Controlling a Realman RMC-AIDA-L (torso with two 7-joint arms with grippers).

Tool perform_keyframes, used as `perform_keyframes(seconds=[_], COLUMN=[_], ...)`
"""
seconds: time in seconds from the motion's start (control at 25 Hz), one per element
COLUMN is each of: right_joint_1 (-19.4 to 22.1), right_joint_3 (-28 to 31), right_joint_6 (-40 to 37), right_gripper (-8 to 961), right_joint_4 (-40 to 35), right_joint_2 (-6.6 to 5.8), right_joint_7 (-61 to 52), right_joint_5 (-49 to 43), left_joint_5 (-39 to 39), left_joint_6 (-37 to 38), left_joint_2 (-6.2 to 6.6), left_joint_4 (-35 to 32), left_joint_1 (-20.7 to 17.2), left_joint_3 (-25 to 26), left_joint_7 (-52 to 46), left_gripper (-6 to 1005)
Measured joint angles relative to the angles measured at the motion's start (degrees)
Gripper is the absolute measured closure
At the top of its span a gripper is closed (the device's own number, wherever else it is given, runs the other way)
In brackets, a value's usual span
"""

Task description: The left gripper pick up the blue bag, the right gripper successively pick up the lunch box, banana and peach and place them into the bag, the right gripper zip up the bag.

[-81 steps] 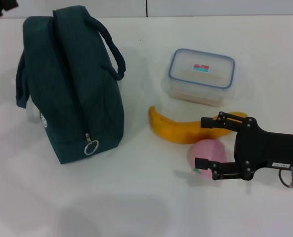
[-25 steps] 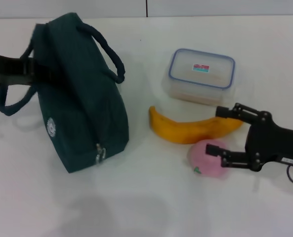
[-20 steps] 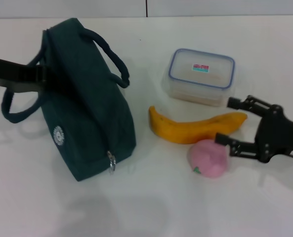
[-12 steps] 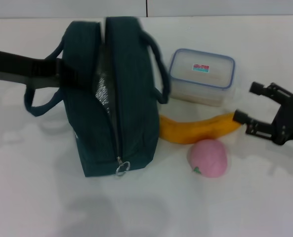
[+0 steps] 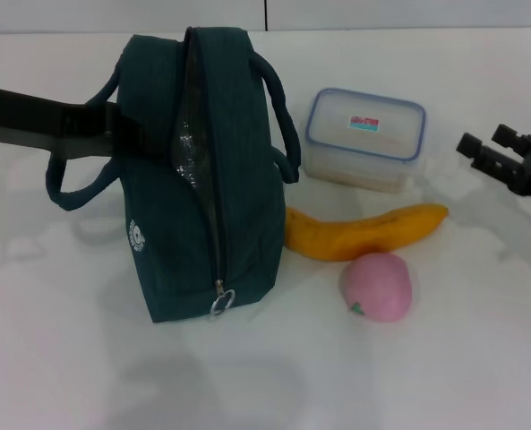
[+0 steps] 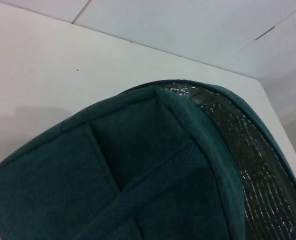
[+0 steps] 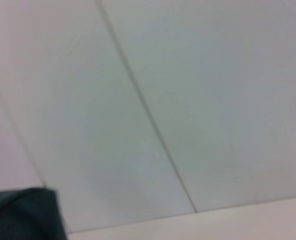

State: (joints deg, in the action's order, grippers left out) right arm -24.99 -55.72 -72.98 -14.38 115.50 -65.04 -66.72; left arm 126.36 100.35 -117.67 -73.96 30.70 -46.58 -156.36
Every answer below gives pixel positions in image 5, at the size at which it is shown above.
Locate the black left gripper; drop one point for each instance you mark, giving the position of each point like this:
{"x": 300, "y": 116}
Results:
{"x": 19, "y": 112}

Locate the clear lunch box blue seal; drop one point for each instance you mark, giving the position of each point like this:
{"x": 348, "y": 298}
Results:
{"x": 363, "y": 134}

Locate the dark teal insulated lunch bag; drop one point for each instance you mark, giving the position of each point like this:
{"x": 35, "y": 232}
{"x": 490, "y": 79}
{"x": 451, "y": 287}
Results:
{"x": 242, "y": 179}

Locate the pink toy peach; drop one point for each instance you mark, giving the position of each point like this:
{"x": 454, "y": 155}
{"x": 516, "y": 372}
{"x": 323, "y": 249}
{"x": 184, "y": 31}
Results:
{"x": 381, "y": 286}

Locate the yellow banana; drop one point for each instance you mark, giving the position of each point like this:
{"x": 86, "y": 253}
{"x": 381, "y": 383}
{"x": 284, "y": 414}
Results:
{"x": 336, "y": 242}

